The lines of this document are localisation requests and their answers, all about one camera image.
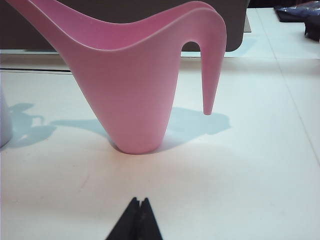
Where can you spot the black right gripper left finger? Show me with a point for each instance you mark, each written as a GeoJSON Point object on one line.
{"type": "Point", "coordinates": [127, 222]}

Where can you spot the brown desk partition panel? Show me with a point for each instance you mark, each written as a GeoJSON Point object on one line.
{"type": "Point", "coordinates": [150, 12]}

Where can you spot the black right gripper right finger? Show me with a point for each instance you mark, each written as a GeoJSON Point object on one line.
{"type": "Point", "coordinates": [150, 222]}

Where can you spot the white plant pot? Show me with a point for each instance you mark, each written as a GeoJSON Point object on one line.
{"type": "Point", "coordinates": [4, 120]}

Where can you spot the dark blue bag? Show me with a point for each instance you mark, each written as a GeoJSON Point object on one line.
{"type": "Point", "coordinates": [292, 13]}

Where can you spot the pink plastic watering can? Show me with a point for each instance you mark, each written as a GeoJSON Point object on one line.
{"type": "Point", "coordinates": [130, 87]}

